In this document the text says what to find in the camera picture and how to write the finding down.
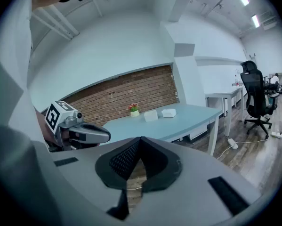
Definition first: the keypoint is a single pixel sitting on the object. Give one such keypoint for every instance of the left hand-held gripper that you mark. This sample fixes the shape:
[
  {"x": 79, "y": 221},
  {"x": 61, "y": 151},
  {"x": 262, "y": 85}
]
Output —
[{"x": 53, "y": 115}]

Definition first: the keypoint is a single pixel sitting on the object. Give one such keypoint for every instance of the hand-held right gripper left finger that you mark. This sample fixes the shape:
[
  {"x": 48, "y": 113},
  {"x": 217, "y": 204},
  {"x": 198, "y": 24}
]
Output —
[{"x": 84, "y": 173}]

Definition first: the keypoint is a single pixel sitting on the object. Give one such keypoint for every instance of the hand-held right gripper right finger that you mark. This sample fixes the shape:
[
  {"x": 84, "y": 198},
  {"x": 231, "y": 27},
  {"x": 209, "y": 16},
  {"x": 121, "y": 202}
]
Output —
[{"x": 190, "y": 196}]

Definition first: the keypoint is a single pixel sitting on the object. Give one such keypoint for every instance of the white square container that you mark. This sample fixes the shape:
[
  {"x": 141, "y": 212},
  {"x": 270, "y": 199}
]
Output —
[{"x": 150, "y": 116}]

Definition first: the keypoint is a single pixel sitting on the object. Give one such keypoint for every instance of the white cloth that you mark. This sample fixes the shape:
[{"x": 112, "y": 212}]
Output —
[{"x": 169, "y": 113}]

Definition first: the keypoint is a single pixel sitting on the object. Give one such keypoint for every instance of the person's left forearm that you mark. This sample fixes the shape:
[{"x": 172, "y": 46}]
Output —
[{"x": 40, "y": 126}]

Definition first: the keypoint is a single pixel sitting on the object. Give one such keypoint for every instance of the person's left hand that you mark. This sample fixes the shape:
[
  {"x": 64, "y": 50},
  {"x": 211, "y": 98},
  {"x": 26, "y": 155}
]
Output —
[{"x": 65, "y": 133}]

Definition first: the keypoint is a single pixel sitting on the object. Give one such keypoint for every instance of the flowers in cream pot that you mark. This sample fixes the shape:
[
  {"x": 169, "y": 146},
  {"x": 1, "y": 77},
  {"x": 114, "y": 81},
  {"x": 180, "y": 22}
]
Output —
[{"x": 134, "y": 110}]

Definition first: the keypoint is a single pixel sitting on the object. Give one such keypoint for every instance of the white power strip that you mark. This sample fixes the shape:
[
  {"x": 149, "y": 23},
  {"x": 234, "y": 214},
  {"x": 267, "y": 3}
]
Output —
[
  {"x": 233, "y": 143},
  {"x": 276, "y": 134}
]

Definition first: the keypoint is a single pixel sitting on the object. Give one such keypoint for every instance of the person's white shirt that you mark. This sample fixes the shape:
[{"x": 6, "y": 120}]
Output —
[{"x": 13, "y": 149}]

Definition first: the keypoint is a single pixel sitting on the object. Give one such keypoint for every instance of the white desk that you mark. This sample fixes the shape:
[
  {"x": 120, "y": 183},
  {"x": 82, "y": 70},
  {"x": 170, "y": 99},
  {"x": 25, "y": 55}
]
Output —
[{"x": 225, "y": 94}]

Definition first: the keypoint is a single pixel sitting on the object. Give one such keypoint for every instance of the black mesh office chair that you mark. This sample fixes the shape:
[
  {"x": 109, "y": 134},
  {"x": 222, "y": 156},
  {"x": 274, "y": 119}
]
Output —
[{"x": 256, "y": 95}]

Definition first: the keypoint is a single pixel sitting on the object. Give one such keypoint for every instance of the short ceiling light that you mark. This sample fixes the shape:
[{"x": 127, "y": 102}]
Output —
[{"x": 255, "y": 21}]

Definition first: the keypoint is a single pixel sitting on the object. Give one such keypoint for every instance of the white wall pipes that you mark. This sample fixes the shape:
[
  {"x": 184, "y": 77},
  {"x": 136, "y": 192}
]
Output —
[{"x": 58, "y": 23}]

